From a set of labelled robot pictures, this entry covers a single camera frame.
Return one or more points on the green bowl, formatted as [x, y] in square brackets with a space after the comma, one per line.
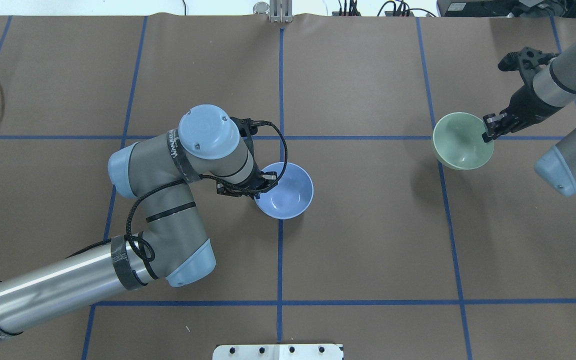
[458, 143]

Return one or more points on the black laptop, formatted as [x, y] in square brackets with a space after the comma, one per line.
[507, 8]

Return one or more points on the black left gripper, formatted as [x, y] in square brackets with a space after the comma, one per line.
[257, 179]

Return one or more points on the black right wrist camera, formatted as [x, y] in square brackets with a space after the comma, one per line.
[528, 62]

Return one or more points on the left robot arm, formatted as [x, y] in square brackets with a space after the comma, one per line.
[164, 236]

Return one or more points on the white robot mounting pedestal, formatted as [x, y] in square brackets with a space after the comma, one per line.
[303, 351]

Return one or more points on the aluminium frame post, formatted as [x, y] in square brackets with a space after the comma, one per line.
[281, 11]

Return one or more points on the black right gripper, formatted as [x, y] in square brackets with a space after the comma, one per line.
[524, 104]

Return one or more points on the blue bowl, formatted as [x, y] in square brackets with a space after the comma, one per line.
[291, 197]

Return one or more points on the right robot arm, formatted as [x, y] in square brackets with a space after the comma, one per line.
[549, 86]

